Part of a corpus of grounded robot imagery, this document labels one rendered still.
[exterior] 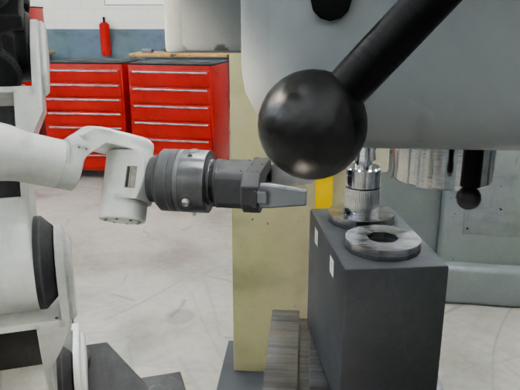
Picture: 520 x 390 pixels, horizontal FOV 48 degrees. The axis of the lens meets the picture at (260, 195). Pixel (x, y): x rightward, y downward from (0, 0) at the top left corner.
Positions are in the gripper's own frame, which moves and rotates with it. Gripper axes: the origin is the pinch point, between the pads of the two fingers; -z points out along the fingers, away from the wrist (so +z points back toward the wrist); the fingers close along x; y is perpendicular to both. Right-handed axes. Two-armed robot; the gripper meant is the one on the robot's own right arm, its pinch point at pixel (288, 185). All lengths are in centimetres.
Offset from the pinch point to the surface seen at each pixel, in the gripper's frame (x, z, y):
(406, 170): -50, -11, -15
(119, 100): 395, 187, 44
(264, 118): -62, -6, -19
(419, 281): -14.8, -16.6, 6.3
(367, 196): -2.3, -10.7, 0.4
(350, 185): -1.7, -8.4, -0.9
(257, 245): 121, 24, 58
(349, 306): -16.8, -9.0, 9.1
